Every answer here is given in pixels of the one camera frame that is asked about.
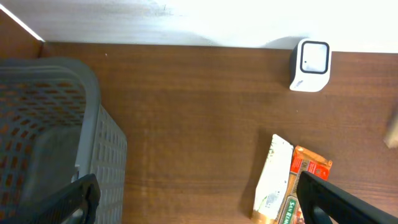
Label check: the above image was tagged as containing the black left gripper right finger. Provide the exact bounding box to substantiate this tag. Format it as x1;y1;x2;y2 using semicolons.
299;173;397;224

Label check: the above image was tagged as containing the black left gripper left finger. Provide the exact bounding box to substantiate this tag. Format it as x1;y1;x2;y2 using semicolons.
1;174;101;224

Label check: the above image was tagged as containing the white barcode scanner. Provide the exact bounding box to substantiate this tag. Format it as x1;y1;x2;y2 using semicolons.
289;39;331;93

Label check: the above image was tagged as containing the orange spaghetti packet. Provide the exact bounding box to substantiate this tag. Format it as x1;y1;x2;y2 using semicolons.
277;146;333;224

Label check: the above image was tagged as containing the white tube with gold cap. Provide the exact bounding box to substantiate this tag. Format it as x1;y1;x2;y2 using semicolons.
251;134;294;224

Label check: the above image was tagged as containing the grey plastic basket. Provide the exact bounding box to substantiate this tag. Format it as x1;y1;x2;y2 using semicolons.
1;57;127;223

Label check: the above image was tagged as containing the brown side panel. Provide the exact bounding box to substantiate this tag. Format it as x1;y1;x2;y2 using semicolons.
1;5;44;59

